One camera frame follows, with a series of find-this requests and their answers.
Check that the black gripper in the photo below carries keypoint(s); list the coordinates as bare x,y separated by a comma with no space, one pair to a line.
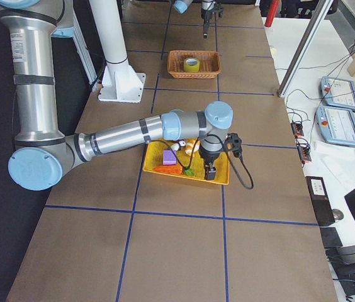
210,156
206,13

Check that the yellow tape roll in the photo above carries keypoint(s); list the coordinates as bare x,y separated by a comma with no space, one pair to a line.
191,64

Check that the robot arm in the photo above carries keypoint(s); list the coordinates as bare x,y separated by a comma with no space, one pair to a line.
181,6
43,154

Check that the brown wicker basket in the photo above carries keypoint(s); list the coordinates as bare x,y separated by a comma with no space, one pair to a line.
209,64

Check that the yellow plastic basket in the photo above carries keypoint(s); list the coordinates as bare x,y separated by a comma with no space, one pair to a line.
182,159

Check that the toy croissant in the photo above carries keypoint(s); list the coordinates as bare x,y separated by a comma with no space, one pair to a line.
191,146

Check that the orange toy carrot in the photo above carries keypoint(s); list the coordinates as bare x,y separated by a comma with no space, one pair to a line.
174,169

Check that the white black toy figure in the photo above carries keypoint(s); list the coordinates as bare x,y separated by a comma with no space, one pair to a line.
178,145

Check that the purple cube block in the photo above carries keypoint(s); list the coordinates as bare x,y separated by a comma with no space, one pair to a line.
169,157

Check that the red cylinder bottle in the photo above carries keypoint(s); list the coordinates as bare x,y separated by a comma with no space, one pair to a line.
273,8

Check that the black power strip orange plugs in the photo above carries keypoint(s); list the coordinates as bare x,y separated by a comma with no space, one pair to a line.
302,145

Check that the black box white labels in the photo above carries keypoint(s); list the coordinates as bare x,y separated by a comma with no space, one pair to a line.
320,201

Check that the lower teach pendant tablet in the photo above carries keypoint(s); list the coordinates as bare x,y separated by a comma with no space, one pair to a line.
336,125

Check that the teach pendant tablet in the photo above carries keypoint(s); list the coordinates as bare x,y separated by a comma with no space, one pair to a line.
338,92
336,125

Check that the upper teach pendant tablet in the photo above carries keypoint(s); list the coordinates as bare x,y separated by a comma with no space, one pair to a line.
338,92

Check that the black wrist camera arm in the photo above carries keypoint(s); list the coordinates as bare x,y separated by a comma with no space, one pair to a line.
233,144

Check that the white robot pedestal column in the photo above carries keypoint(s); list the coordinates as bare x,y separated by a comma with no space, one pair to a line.
120,82

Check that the aluminium frame post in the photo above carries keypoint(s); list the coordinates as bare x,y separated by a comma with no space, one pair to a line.
321,11

